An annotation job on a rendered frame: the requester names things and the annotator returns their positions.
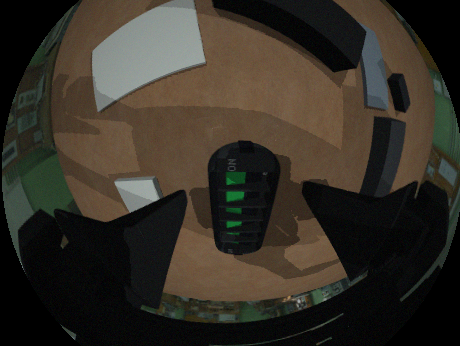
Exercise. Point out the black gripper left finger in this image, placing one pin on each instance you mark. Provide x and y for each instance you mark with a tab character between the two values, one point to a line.
136	248

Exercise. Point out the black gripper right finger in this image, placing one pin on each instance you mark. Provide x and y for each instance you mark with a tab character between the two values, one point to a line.
356	224

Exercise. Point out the dark grey controller unit with white label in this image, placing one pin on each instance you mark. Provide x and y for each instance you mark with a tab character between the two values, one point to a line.
243	181

